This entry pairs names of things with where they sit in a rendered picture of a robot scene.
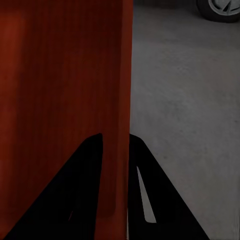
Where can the storage box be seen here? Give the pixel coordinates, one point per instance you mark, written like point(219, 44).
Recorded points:
point(65, 75)

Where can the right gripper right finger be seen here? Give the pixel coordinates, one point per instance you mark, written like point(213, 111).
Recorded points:
point(174, 220)

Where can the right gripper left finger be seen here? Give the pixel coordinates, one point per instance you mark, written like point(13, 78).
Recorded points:
point(67, 207)

